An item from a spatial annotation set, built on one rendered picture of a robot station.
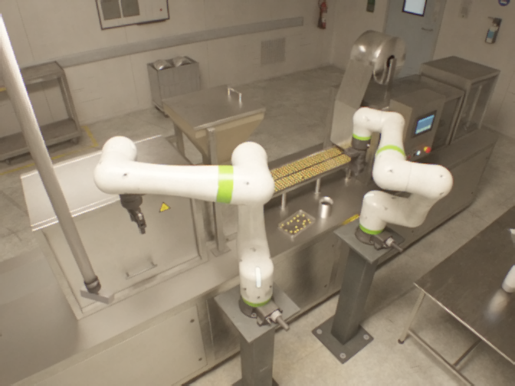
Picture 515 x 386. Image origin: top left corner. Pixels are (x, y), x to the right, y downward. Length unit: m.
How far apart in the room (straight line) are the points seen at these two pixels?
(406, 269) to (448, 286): 1.03
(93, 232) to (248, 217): 0.62
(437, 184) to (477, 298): 0.91
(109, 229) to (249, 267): 0.60
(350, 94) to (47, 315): 1.98
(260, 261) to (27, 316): 1.12
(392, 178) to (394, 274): 1.76
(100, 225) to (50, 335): 0.56
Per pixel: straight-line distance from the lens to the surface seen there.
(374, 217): 1.77
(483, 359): 2.86
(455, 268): 2.26
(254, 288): 1.39
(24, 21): 5.16
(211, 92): 1.85
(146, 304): 1.79
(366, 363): 2.56
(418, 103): 2.27
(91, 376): 1.91
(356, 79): 2.30
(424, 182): 1.39
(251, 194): 1.09
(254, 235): 1.44
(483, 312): 2.11
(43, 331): 1.88
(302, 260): 2.12
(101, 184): 1.11
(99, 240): 1.61
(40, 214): 1.54
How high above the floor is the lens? 2.19
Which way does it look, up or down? 37 degrees down
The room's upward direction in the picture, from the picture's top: straight up
